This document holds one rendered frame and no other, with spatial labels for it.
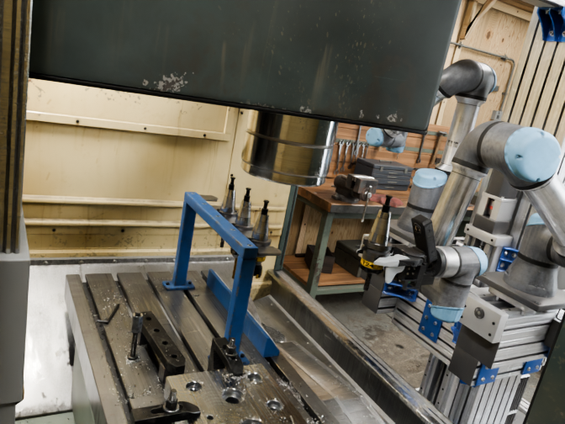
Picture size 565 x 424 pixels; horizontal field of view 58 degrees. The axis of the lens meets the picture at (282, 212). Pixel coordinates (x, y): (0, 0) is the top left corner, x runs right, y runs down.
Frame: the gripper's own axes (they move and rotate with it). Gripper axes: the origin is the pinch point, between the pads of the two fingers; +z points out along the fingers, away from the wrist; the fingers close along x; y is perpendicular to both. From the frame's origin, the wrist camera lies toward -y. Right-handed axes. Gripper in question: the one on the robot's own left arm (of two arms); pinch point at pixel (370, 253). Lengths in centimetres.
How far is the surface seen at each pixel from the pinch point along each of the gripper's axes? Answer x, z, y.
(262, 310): 91, -32, 65
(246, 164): -0.6, 33.4, -17.0
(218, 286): 60, 5, 37
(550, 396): -26, -39, 24
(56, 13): -13, 66, -35
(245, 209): 40.4, 10.8, 3.8
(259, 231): 29.4, 11.5, 6.3
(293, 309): 79, -39, 58
